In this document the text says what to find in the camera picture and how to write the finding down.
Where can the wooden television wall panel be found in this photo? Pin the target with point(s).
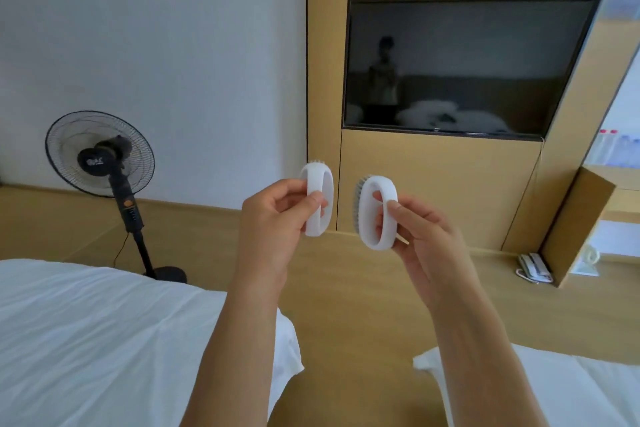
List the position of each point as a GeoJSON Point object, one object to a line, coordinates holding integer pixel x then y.
{"type": "Point", "coordinates": [440, 181]}

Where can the person's left forearm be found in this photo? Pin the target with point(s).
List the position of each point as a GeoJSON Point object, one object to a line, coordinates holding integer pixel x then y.
{"type": "Point", "coordinates": [235, 356]}

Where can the small white desk appliance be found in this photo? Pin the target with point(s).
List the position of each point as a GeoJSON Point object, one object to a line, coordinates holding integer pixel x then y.
{"type": "Point", "coordinates": [587, 261]}

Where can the black wall television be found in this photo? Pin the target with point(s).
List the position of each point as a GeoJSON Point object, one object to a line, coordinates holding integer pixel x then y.
{"type": "Point", "coordinates": [475, 66]}

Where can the person's left hand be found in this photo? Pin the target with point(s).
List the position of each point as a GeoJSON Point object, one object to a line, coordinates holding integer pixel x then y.
{"type": "Point", "coordinates": [270, 231]}

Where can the wooden desk partition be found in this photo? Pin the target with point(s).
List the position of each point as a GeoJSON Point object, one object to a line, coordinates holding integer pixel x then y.
{"type": "Point", "coordinates": [575, 221]}

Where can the person's right hand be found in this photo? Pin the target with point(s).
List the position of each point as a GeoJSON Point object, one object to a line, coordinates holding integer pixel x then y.
{"type": "Point", "coordinates": [432, 256]}

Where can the white brush grey bristles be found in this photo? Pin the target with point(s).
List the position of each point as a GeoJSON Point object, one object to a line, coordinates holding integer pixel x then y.
{"type": "Point", "coordinates": [315, 176]}
{"type": "Point", "coordinates": [380, 184]}

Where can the white desk telephone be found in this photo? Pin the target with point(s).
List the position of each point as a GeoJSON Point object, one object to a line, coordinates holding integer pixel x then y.
{"type": "Point", "coordinates": [535, 269]}

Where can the black standing fan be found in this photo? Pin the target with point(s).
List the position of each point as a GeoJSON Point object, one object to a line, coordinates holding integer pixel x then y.
{"type": "Point", "coordinates": [100, 159]}

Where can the person's right forearm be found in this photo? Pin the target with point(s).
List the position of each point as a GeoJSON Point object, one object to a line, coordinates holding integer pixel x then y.
{"type": "Point", "coordinates": [485, 366]}

